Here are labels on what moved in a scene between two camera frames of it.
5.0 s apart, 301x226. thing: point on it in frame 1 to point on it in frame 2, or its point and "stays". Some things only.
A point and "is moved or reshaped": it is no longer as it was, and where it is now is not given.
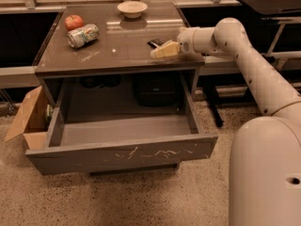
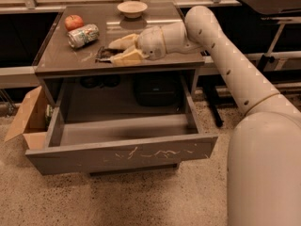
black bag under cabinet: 158,90 stays
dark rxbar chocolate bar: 154,43 is moved or reshaped
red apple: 73,22 stays
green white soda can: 82,36 stays
